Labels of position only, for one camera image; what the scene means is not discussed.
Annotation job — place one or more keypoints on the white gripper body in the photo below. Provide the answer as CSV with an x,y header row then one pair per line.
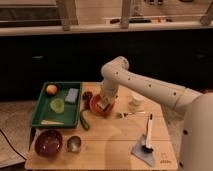
x,y
108,96

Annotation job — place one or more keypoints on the wooden block eraser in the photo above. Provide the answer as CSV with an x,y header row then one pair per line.
x,y
104,103

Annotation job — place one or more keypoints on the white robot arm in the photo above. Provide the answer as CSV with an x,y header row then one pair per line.
x,y
196,151

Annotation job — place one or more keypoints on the red bowl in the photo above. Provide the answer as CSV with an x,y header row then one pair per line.
x,y
96,109

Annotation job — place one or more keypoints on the dark red grapes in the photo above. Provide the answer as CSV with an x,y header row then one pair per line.
x,y
86,97

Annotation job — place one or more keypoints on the grey blue sponge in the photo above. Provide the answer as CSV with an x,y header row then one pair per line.
x,y
72,95

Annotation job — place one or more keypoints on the green cucumber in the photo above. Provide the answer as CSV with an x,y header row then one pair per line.
x,y
83,121

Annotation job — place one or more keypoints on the green plastic tray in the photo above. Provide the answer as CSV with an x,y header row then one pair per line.
x,y
71,110

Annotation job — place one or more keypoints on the light green plastic cup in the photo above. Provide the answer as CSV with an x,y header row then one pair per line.
x,y
57,105

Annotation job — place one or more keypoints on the orange fruit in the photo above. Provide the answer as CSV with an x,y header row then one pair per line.
x,y
51,89

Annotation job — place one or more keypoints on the small metal cup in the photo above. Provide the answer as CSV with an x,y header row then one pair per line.
x,y
74,144

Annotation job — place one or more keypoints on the wooden stick in tray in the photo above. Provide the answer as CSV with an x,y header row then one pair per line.
x,y
47,122

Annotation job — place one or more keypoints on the white handled black brush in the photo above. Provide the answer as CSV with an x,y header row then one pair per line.
x,y
147,146

